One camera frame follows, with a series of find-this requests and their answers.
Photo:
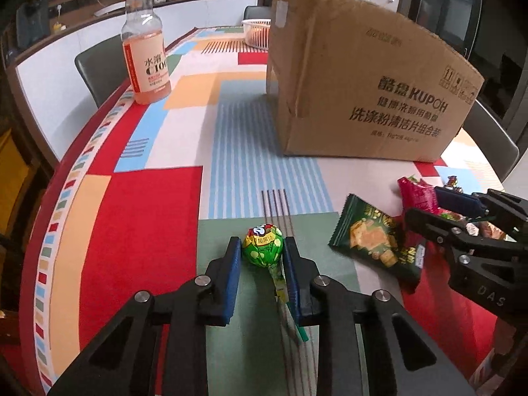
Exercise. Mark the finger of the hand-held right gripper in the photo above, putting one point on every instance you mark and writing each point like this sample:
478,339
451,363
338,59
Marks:
458,203
433,225

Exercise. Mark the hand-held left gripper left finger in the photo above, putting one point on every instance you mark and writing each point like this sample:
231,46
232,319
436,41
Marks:
231,280

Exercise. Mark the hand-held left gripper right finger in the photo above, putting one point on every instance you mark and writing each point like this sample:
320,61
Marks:
293,284

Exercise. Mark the small dark candy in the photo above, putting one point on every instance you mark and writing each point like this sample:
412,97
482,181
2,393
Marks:
452,181

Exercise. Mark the red snack packet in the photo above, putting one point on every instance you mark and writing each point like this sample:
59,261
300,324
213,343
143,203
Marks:
416,198

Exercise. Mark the brown candy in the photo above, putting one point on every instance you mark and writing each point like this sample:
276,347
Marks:
490,230

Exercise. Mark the green lollipop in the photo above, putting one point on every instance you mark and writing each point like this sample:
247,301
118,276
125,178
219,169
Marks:
262,247

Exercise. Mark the green cracker packet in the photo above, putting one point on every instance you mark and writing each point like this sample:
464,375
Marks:
371,235

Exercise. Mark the brown cardboard box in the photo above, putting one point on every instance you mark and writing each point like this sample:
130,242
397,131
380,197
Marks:
350,70

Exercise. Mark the grey dining chair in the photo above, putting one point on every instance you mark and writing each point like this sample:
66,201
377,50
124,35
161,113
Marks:
491,140
255,11
99,70

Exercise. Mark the colourful patchwork tablecloth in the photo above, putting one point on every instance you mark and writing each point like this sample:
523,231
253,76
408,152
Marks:
255,152

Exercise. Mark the black framed glass door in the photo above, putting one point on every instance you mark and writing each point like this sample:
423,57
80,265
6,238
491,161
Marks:
453,4

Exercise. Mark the pink drink bottle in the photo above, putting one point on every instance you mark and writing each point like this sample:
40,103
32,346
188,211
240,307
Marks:
146,62

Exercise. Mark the white plastic fruit basket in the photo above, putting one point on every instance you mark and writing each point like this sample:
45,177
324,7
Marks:
255,35

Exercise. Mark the white round dish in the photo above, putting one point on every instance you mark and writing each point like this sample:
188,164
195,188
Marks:
109,9

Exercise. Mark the black countertop appliance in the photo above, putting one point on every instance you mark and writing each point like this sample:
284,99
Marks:
31,22

